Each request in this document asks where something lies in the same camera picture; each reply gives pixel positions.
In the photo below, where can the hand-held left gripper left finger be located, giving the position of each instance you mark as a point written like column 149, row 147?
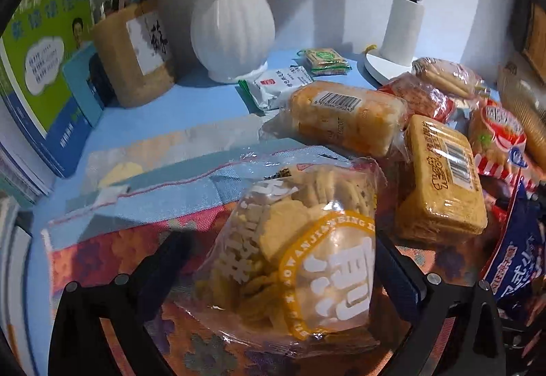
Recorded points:
column 167, row 270

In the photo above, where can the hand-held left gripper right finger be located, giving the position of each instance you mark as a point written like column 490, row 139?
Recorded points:
column 399, row 283

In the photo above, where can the yellow cracker packet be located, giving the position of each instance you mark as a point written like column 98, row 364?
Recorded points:
column 439, row 196

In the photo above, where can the blue snack packet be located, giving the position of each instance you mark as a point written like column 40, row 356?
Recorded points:
column 520, row 252

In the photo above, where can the orange bread packet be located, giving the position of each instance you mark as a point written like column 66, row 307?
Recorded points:
column 341, row 120

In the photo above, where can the red white snack packet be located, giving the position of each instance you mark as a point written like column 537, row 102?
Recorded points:
column 499, row 137

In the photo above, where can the white green snack packet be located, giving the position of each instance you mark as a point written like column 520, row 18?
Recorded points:
column 273, row 88

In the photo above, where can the ribbed glass bowl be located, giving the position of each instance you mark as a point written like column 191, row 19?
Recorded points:
column 524, row 102

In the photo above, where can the clear zip bag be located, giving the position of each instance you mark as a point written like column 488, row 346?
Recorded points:
column 170, row 188

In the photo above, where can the stack of white papers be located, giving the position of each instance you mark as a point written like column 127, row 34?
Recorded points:
column 21, row 175

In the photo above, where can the blue box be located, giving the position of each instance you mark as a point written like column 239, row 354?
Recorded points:
column 81, row 90

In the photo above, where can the biscuit stick packet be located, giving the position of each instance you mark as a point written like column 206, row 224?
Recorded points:
column 448, row 77

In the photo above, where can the brown pen holder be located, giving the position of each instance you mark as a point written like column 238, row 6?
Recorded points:
column 115, row 60

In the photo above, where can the green cracker packet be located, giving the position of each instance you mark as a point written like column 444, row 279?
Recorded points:
column 324, row 58

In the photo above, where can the green poster book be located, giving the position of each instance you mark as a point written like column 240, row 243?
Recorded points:
column 38, row 60

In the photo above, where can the white ribbed vase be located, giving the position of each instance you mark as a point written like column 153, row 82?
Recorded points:
column 230, row 30

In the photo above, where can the white desk lamp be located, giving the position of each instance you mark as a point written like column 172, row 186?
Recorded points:
column 401, row 30

